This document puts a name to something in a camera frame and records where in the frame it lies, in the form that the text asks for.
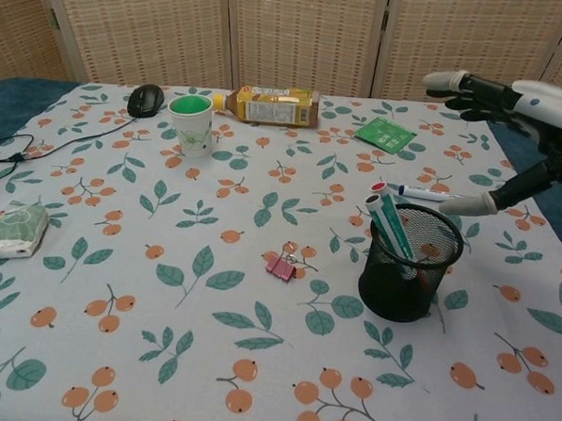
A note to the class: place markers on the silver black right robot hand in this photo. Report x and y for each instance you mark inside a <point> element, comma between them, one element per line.
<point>558,140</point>

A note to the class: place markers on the blue-capped white marker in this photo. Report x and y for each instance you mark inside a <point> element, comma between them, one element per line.
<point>425,194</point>

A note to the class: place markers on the red-capped green marker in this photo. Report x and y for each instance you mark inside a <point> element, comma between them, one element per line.
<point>395,212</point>

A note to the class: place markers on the black-capped green marker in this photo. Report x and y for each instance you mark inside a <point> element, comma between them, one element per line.
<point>385,225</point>

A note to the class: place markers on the black mesh pen holder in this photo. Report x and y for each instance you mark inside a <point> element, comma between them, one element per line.
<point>389,296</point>

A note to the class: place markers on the green square packet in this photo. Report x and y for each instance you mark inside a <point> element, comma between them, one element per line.
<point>384,133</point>

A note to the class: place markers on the woven bamboo folding screen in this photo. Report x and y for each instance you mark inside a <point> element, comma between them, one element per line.
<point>299,37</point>

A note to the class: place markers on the yellow label tea bottle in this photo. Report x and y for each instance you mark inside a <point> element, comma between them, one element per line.
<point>272,107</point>

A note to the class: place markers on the pink binder clip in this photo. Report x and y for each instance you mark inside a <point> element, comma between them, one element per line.
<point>280,269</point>

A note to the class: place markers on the white paper cup green inside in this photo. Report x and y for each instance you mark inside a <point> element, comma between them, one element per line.
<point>191,130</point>

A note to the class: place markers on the floral orange fruit tablecloth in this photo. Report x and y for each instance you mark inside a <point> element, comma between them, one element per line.
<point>210,310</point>

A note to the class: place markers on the black computer mouse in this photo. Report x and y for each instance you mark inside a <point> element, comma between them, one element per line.
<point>145,99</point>

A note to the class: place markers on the green white tissue pack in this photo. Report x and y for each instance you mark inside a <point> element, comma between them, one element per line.
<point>13,232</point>

